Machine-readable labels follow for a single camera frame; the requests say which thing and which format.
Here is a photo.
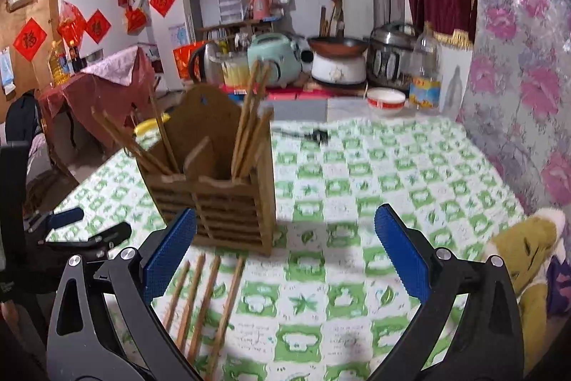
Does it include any copper frying pan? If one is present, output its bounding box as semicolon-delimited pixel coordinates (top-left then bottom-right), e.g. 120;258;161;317
307;35;369;57

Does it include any floral foil wall covering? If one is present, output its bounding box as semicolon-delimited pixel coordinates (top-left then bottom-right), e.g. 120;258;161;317
455;0;571;223

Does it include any black jacket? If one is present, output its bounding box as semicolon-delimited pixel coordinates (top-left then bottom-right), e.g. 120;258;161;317
4;92;44;187

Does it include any steel electric kettle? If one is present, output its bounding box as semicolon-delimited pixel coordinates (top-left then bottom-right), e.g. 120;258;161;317
188;42;224;84

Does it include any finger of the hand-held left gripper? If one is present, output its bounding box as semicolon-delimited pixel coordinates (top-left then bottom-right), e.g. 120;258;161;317
38;222;133;251
24;208;85;234

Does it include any wall calendar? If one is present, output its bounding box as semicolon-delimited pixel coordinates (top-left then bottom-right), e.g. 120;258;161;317
0;48;17;97

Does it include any group of wooden chopsticks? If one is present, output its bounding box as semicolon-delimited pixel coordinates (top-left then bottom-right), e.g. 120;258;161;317
91;60;274;179

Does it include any yellow plastic object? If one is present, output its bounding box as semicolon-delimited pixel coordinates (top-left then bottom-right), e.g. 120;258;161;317
133;112;171;136

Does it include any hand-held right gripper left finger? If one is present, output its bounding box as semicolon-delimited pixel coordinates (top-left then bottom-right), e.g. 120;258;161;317
47;207;202;381

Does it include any white electric hot plate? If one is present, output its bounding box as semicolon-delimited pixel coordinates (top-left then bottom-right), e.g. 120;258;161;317
310;53;368;86

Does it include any dark sauce bottle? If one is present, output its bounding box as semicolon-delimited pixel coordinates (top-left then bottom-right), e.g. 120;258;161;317
67;42;82;72

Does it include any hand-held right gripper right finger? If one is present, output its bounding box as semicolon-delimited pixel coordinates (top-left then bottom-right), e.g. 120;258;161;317
369;204;525;381

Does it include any wooden slatted chopstick holder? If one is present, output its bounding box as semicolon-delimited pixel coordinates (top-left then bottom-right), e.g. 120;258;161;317
136;83;277;256

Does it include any pink thermos flask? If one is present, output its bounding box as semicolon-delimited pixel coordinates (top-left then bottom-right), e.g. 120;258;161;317
249;0;273;21

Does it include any mint green rice cooker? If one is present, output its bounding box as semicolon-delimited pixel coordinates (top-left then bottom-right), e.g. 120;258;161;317
247;33;303;88

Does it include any clear plastic oil bottle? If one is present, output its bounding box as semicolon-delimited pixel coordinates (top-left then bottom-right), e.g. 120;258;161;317
408;21;443;115

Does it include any red gift bag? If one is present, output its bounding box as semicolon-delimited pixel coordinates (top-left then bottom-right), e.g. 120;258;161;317
172;42;208;81

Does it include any yellow cooking oil jug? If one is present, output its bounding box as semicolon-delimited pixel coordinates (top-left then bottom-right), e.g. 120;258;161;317
46;40;68;86

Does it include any clear plastic jar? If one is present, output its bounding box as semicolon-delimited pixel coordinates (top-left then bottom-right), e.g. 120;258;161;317
220;50;250;90

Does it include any white bowl with red band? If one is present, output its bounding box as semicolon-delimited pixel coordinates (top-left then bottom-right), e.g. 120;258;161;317
366;87;407;110

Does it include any silver black pressure cooker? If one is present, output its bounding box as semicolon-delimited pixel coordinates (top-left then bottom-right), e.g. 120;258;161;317
366;21;420;90

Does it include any side table with red cloth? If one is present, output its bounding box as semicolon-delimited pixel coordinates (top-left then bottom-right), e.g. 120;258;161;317
37;46;155;150

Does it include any white refrigerator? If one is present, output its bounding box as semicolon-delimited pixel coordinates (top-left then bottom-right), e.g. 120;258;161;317
145;0;202;52

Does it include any pink cloth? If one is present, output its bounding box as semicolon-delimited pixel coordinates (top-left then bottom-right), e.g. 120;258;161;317
80;46;140;86

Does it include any green checked tablecloth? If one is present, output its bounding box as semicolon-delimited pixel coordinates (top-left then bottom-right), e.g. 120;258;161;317
45;115;538;381

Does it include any purple cloth item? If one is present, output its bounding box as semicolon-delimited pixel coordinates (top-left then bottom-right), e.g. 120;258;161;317
546;255;571;319

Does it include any brown bamboo chopstick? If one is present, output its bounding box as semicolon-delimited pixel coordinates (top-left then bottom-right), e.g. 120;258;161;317
164;260;191;332
205;255;246;372
190;255;221;365
176;253;206;355

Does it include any black power cable with plug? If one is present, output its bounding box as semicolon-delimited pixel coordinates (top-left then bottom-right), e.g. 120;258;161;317
274;124;331;145

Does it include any wooden shelf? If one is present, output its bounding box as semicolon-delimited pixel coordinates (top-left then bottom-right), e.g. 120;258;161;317
198;18;276;48

